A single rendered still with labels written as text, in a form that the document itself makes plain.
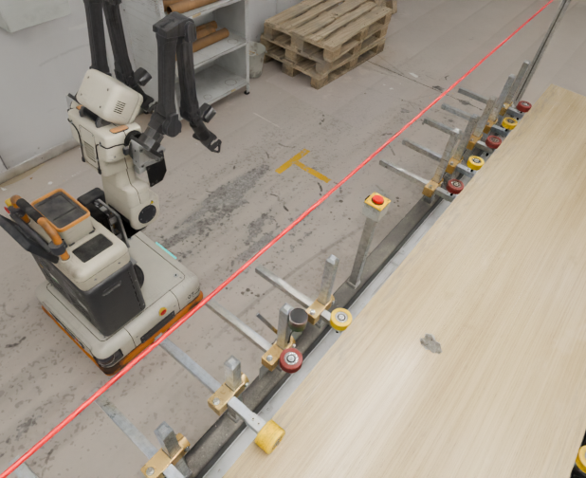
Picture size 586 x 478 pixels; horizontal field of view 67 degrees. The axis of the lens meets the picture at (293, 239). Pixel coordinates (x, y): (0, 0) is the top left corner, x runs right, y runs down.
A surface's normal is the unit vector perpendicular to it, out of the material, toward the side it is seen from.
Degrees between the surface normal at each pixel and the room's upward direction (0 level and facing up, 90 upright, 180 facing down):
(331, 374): 0
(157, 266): 0
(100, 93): 48
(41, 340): 0
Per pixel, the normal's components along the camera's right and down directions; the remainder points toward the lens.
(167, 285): 0.07, -0.66
